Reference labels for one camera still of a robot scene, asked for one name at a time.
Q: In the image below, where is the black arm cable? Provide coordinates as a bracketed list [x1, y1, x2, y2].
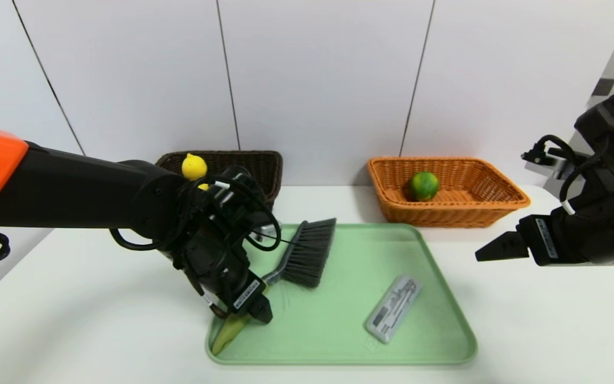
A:
[534, 134, 609, 215]
[109, 175, 282, 252]

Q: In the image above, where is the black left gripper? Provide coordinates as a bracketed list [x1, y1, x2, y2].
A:
[198, 251, 273, 324]

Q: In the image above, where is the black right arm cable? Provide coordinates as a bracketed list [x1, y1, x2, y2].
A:
[534, 134, 609, 215]

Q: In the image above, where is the grey brush with green handle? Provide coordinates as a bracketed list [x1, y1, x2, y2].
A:
[211, 218, 338, 356]

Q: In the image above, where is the dark brown wicker basket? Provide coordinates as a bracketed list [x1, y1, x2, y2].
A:
[156, 150, 284, 211]

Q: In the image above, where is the thin cable with white tag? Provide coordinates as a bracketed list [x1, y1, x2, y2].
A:
[192, 267, 233, 321]

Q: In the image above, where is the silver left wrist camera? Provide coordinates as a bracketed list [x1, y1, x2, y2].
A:
[251, 221, 281, 241]

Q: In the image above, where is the yellow duck toy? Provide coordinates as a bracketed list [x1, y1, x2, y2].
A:
[181, 153, 211, 191]

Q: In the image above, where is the black zip tie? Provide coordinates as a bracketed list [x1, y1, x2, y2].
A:
[251, 234, 300, 247]

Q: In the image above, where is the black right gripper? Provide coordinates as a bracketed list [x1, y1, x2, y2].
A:
[474, 206, 607, 267]

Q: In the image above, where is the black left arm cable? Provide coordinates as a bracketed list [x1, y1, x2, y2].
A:
[109, 175, 282, 252]

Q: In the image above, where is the orange wicker basket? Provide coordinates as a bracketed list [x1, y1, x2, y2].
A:
[367, 156, 531, 229]

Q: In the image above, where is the green lime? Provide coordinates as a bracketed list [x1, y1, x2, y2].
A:
[408, 171, 440, 202]

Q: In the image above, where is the clear plastic compass case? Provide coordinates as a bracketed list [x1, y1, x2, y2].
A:
[366, 275, 424, 345]

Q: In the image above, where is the light green plastic tray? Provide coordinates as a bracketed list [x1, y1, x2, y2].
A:
[206, 222, 478, 366]

